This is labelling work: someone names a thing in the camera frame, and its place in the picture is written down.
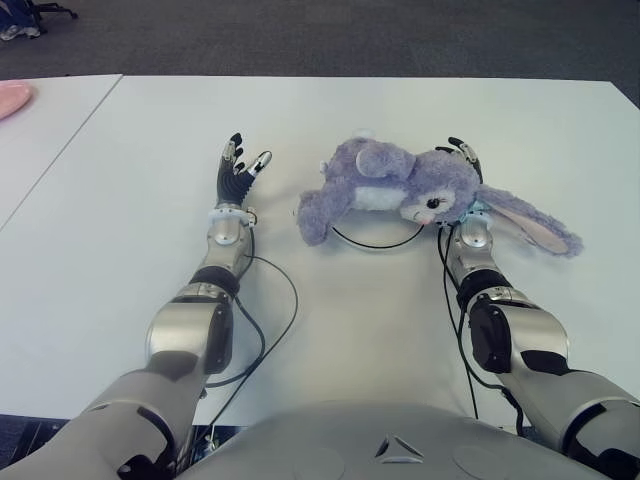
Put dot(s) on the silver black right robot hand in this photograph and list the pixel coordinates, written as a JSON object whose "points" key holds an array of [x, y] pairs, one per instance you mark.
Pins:
{"points": [[472, 157]]}

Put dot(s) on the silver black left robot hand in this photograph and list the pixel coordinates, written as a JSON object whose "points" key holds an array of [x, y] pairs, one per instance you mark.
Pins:
{"points": [[232, 185]]}

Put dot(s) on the purple plush rabbit doll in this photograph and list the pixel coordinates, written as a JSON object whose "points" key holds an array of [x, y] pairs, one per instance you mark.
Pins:
{"points": [[390, 175]]}

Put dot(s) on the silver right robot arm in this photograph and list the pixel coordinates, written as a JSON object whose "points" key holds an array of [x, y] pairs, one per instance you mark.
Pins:
{"points": [[535, 330]]}

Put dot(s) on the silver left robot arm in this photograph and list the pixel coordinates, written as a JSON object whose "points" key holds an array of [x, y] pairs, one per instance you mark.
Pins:
{"points": [[175, 340]]}

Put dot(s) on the white plate with black rim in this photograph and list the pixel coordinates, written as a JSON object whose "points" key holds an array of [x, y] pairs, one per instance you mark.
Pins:
{"points": [[380, 246]]}

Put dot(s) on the pink plate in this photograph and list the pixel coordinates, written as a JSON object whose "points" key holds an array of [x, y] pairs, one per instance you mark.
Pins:
{"points": [[12, 100]]}

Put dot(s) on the black office chair base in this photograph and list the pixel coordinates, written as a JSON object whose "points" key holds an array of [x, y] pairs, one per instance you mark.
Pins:
{"points": [[52, 7]]}

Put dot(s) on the white sneaker shoe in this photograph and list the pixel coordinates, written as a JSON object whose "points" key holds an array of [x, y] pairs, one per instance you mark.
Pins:
{"points": [[17, 33]]}

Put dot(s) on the grey robot torso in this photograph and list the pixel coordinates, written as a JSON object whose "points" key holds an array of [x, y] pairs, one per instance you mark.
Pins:
{"points": [[390, 440]]}

